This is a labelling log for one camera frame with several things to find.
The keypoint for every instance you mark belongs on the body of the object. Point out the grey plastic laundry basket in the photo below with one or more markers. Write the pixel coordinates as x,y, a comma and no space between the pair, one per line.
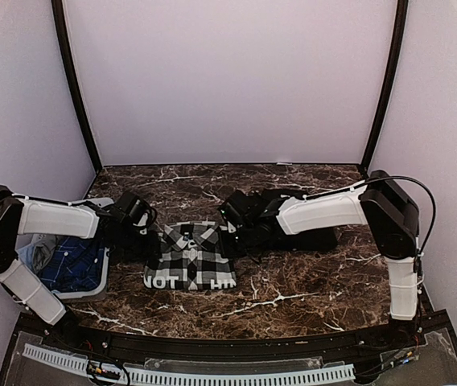
81,296

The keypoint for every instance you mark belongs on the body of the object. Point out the grey slotted cable duct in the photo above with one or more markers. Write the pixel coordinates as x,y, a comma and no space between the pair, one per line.
131,375

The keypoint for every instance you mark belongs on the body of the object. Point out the grey shirt in basket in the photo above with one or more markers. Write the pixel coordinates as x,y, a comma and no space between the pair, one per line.
41,251

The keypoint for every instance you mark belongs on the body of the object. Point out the black frame post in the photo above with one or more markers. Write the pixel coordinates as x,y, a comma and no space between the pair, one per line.
63,39
399,26

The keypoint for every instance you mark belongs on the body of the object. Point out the black white plaid shirt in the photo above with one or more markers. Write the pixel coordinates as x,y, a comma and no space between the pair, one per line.
191,258

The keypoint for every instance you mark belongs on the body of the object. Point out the left black frame post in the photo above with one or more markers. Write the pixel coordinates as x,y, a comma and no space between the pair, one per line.
63,39

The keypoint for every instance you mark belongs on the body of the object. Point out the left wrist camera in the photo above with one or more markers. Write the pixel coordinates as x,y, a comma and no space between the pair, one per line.
146,222

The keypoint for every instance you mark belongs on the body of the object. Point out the right black frame post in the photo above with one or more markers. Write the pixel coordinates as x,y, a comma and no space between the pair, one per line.
399,26

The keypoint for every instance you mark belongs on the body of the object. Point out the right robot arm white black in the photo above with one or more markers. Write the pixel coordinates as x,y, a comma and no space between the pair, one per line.
281,219

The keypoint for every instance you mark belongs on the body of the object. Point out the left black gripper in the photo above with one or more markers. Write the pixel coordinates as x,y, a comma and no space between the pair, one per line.
151,252

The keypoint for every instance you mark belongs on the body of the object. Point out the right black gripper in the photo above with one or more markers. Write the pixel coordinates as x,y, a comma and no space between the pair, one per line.
253,249

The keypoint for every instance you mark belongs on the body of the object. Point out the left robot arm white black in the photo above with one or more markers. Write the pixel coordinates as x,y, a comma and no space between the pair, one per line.
125,224

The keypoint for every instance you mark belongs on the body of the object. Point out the blue plaid shirt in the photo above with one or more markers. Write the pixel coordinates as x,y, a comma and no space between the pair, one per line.
76,266

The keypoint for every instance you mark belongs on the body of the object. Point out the black front rail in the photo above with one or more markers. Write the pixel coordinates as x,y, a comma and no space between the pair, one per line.
356,346

